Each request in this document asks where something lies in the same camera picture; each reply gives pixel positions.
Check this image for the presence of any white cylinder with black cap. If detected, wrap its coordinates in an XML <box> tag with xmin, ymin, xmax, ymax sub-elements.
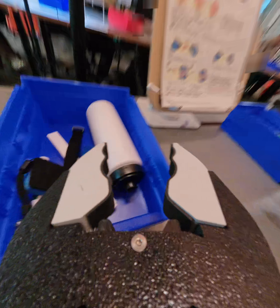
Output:
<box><xmin>85</xmin><ymin>99</ymin><xmax>146</xmax><ymax>192</ymax></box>

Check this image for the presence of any brown backing board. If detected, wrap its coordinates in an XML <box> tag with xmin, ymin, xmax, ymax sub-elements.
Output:
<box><xmin>147</xmin><ymin>0</ymin><xmax>263</xmax><ymax>114</ymax></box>

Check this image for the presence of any black metal pole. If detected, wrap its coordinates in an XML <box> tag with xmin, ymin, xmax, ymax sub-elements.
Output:
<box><xmin>68</xmin><ymin>0</ymin><xmax>86</xmax><ymax>81</ymax></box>

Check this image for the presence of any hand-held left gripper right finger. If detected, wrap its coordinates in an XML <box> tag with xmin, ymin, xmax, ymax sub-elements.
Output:
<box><xmin>164</xmin><ymin>143</ymin><xmax>227</xmax><ymax>228</ymax></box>

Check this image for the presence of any printed instruction sheet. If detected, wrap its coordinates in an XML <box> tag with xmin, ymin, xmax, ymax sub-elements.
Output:
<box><xmin>161</xmin><ymin>0</ymin><xmax>262</xmax><ymax>109</ymax></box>

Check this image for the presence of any blue plastic bin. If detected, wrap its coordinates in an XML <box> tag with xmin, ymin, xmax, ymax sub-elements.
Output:
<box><xmin>220</xmin><ymin>101</ymin><xmax>280</xmax><ymax>185</ymax></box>
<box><xmin>0</xmin><ymin>75</ymin><xmax>171</xmax><ymax>279</ymax></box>

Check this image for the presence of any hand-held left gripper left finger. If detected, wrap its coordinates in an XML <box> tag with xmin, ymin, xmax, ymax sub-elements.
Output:
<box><xmin>50</xmin><ymin>142</ymin><xmax>115</xmax><ymax>231</ymax></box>

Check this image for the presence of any clear plastic bag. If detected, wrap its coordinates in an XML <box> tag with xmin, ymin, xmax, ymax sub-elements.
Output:
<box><xmin>252</xmin><ymin>185</ymin><xmax>280</xmax><ymax>231</ymax></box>

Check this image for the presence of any white flat piece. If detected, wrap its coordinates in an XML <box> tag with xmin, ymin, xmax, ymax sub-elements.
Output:
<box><xmin>46</xmin><ymin>131</ymin><xmax>69</xmax><ymax>159</ymax></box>

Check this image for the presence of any white stand base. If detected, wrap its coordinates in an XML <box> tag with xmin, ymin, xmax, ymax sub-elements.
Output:
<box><xmin>136</xmin><ymin>96</ymin><xmax>201</xmax><ymax>129</ymax></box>

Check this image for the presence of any red box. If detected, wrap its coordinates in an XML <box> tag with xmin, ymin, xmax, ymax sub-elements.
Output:
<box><xmin>107</xmin><ymin>5</ymin><xmax>146</xmax><ymax>37</ymax></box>

